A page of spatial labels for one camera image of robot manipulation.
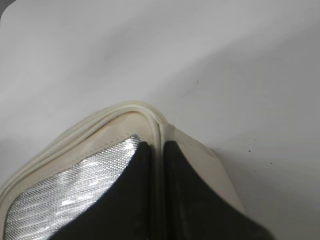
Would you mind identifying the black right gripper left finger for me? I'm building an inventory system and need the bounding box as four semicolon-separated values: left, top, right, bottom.
50;142;152;240

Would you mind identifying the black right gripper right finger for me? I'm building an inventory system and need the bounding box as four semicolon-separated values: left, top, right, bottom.
163;141;274;240

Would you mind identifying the cream canvas zipper bag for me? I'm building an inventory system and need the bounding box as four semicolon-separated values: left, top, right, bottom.
0;102;247;240

